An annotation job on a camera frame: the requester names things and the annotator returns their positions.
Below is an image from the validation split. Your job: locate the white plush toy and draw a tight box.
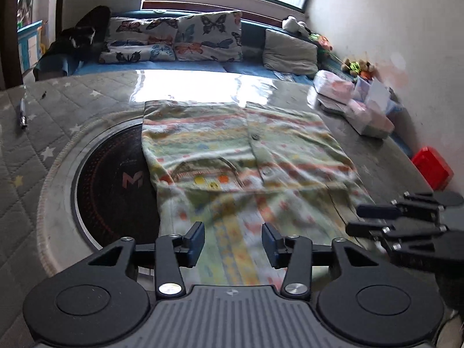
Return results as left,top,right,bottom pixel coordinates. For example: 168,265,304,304
282,16,309,33

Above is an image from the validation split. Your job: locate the butterfly print pillow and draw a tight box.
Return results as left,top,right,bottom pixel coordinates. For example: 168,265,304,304
99,16,180,64
174,11,243,62

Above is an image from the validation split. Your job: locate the white paper box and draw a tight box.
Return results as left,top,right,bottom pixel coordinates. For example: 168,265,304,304
353,78,393,111

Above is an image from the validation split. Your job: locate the grey quilted star table cover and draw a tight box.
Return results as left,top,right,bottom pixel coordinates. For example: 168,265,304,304
0,69,464,348

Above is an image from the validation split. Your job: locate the black bag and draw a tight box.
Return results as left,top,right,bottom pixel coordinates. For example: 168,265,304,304
49,5,111,64

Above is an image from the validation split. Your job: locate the grey cushion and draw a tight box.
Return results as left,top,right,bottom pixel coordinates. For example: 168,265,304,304
263,29,320,77

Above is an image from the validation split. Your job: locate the red plastic box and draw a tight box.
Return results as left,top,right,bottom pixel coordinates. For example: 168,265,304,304
411,146,454,191

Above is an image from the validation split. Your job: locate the pink and green tissue pack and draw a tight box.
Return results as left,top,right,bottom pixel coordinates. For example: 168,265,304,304
346,99,396,139

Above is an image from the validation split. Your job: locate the silver pen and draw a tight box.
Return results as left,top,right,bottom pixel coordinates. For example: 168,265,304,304
19,98,29,131

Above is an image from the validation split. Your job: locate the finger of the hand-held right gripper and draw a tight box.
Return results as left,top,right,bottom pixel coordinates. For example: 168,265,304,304
345,223,449,250
356,193,446,222

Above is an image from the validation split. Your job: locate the round black induction cooktop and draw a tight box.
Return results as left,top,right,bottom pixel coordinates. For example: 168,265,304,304
36,118,162,273

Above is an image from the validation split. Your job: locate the blue sofa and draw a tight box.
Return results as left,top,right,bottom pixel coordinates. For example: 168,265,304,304
34,9,349,86

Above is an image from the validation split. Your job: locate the colourful toy pile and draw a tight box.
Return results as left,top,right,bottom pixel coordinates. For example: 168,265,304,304
308,32,334,52

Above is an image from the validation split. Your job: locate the blue and white cabinet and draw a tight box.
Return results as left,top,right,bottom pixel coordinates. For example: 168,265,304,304
17,20,44,74

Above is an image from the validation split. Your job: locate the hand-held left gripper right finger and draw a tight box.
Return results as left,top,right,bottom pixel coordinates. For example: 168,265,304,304
262,223,378,300

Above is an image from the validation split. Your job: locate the brown plush bear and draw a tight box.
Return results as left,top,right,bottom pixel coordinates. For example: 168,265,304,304
341,57,376,81

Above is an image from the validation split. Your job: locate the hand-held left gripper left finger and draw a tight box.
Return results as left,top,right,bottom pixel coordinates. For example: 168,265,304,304
85,222,206,300

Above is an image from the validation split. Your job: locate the dark wooden door frame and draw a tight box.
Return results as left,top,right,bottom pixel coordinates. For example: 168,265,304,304
0,0,23,91

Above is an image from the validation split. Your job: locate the pastel patterned pajama top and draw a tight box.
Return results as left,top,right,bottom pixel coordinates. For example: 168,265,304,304
141,99,378,287

